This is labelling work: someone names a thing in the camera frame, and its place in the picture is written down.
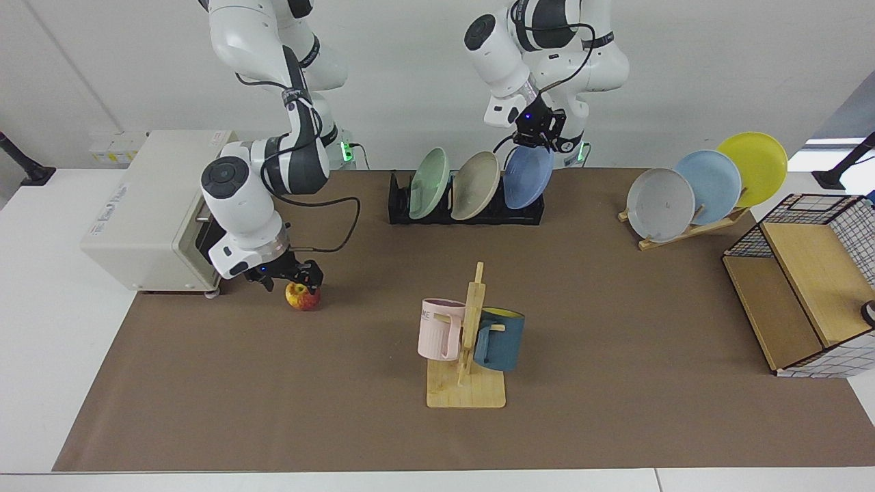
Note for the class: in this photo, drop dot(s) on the black mounting stand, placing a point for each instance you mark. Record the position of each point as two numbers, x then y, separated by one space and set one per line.
34 174
830 179

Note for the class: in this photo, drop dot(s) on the black dish rack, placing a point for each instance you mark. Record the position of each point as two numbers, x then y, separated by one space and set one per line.
400 205

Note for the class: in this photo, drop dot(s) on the wooden cup stand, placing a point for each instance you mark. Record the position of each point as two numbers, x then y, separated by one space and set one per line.
465 393

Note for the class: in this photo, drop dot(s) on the grey plate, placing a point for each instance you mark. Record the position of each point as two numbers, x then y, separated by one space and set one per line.
660 208

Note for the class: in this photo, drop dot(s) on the dark blue cup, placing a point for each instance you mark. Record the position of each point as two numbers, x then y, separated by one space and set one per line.
502 345

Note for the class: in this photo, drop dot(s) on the pale toaster oven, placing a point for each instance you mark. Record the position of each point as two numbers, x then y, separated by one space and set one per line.
137 205

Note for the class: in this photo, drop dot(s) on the beige plate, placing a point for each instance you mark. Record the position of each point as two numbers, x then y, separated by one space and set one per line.
475 184

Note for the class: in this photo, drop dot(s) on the brown table cloth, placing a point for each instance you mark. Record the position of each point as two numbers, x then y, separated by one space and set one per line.
615 410

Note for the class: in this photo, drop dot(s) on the pink cup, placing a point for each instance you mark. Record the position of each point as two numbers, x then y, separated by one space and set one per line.
434 335

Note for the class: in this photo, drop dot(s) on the red yellow apple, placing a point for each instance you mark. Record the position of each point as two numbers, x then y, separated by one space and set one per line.
301 299

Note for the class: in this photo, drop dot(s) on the white wall socket strip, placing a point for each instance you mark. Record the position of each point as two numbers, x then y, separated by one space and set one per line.
109 154

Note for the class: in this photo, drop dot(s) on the pale green plate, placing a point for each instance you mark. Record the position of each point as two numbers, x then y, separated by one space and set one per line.
429 181

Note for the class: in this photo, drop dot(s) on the light blue plate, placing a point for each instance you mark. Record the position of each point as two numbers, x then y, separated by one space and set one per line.
714 188

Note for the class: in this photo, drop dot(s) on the yellow plate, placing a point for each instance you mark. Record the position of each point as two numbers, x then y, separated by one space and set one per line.
755 167

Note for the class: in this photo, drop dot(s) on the wooden plate rack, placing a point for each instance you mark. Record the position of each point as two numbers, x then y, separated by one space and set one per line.
683 234

